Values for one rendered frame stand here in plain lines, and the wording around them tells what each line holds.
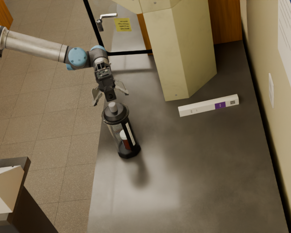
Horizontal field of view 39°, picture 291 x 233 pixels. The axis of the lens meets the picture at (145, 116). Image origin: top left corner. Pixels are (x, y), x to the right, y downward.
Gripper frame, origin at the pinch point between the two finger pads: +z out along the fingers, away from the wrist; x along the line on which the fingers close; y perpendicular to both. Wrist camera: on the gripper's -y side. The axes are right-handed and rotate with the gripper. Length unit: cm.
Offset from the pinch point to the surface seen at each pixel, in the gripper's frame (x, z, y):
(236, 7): 69, -36, 1
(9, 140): -98, -124, -112
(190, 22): 40.6, -11.1, 17.1
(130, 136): 3.1, 15.7, -6.6
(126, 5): 17.6, -10.9, 33.4
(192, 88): 35.6, -8.1, -14.5
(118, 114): 1.6, 15.0, 6.1
